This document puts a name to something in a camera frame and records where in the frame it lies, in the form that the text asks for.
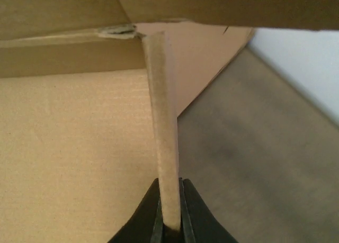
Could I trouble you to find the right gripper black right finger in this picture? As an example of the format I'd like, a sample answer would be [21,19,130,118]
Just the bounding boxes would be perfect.
[181,179,237,242]

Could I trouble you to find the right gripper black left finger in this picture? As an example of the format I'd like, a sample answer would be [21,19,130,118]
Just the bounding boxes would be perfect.
[109,178,160,243]

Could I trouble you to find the cardboard box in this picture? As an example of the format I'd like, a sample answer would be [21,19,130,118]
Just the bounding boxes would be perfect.
[1,0,338,242]

